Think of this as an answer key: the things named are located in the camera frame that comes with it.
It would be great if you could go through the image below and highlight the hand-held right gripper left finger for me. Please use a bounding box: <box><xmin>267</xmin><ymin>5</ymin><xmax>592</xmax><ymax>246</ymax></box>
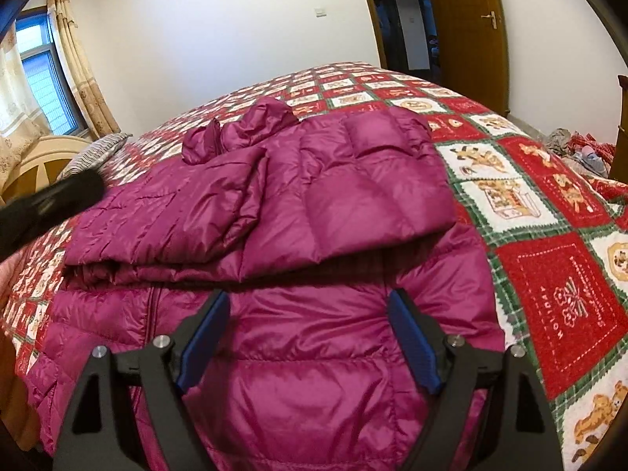
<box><xmin>51</xmin><ymin>289</ymin><xmax>231</xmax><ymax>471</ymax></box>

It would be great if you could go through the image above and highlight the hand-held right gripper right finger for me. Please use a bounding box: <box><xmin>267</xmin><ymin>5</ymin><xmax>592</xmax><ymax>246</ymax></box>
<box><xmin>387</xmin><ymin>288</ymin><xmax>565</xmax><ymax>471</ymax></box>

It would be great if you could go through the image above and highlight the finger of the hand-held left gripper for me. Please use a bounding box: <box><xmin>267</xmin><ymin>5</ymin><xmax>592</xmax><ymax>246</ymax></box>
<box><xmin>0</xmin><ymin>171</ymin><xmax>106</xmax><ymax>261</ymax></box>

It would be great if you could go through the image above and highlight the magenta down jacket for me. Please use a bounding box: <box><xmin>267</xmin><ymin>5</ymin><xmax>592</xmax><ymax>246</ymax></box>
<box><xmin>15</xmin><ymin>97</ymin><xmax>506</xmax><ymax>471</ymax></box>

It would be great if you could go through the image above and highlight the pile of clothes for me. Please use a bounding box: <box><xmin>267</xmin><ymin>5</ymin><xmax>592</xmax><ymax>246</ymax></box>
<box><xmin>544</xmin><ymin>128</ymin><xmax>616</xmax><ymax>177</ymax></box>

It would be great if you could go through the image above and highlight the cream wooden headboard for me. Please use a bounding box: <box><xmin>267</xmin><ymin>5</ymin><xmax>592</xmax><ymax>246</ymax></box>
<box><xmin>0</xmin><ymin>135</ymin><xmax>94</xmax><ymax>202</ymax></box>

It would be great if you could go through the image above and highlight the striped pillow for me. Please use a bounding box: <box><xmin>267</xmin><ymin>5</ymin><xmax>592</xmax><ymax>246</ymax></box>
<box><xmin>55</xmin><ymin>132</ymin><xmax>133</xmax><ymax>182</ymax></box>

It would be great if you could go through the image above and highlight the sheer white curtain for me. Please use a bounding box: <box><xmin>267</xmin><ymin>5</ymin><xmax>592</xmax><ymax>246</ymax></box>
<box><xmin>0</xmin><ymin>34</ymin><xmax>55</xmax><ymax>168</ymax></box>

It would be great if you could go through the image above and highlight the window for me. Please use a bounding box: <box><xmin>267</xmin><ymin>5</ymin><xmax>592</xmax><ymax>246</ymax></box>
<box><xmin>15</xmin><ymin>12</ymin><xmax>89</xmax><ymax>135</ymax></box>

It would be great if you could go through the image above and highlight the beige patterned curtain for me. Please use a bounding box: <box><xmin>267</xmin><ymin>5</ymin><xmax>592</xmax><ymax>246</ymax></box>
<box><xmin>46</xmin><ymin>0</ymin><xmax>121</xmax><ymax>139</ymax></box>

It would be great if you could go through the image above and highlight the red printed patchwork bedspread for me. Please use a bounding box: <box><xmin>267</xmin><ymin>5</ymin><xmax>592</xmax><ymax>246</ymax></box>
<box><xmin>0</xmin><ymin>61</ymin><xmax>628</xmax><ymax>471</ymax></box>

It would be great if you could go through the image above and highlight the brown wooden door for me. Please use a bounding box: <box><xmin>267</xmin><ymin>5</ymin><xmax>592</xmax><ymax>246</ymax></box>
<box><xmin>421</xmin><ymin>0</ymin><xmax>511</xmax><ymax>119</ymax></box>

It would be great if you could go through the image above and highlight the brown wooden door frame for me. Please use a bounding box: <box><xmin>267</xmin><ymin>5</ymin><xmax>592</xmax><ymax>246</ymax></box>
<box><xmin>356</xmin><ymin>0</ymin><xmax>442</xmax><ymax>84</ymax></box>

